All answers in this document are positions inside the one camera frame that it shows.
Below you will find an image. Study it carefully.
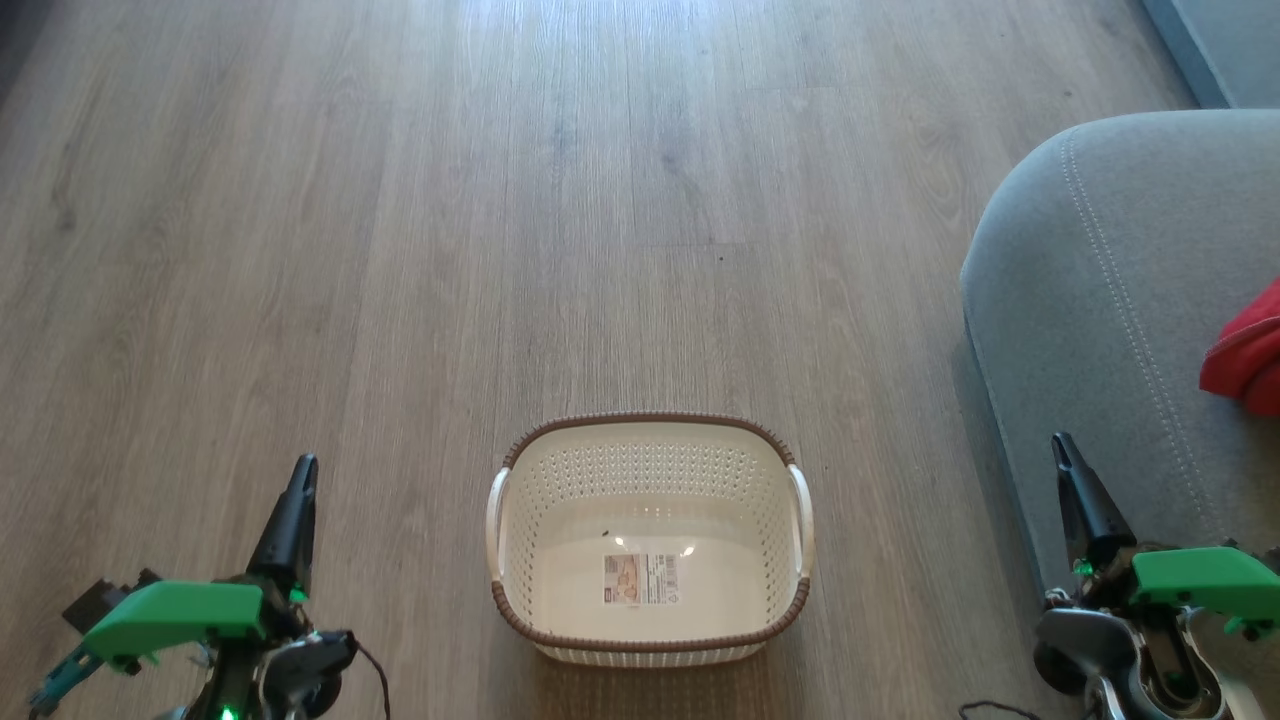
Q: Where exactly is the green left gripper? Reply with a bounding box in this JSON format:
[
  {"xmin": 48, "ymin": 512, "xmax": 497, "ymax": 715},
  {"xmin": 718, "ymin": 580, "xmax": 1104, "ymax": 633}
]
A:
[{"xmin": 83, "ymin": 453, "xmax": 320, "ymax": 673}]

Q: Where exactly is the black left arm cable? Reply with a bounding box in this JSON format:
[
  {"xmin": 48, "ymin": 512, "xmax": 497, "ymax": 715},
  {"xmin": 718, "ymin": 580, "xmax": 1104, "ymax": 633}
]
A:
[{"xmin": 28, "ymin": 640, "xmax": 393, "ymax": 720}]

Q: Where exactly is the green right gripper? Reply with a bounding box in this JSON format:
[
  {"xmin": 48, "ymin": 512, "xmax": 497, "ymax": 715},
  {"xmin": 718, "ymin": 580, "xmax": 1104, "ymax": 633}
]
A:
[{"xmin": 1050, "ymin": 432, "xmax": 1280, "ymax": 619}]

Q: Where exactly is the printed basket label sticker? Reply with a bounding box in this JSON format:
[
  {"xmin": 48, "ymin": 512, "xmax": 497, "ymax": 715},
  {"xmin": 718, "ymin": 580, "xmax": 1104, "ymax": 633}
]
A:
[{"xmin": 602, "ymin": 552, "xmax": 682, "ymax": 607}]

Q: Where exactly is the grey fabric sofa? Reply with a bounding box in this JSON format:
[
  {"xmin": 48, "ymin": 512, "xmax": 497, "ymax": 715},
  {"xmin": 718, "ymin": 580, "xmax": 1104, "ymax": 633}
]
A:
[{"xmin": 960, "ymin": 108, "xmax": 1280, "ymax": 720}]

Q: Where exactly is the white plastic laundry basket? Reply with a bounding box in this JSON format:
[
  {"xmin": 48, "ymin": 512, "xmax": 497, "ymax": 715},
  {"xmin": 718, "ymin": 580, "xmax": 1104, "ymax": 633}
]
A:
[{"xmin": 486, "ymin": 411, "xmax": 816, "ymax": 669}]

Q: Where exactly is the red garment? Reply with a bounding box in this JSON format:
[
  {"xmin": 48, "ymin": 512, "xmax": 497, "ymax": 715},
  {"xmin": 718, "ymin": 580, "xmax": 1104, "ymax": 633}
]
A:
[{"xmin": 1198, "ymin": 278, "xmax": 1280, "ymax": 419}]

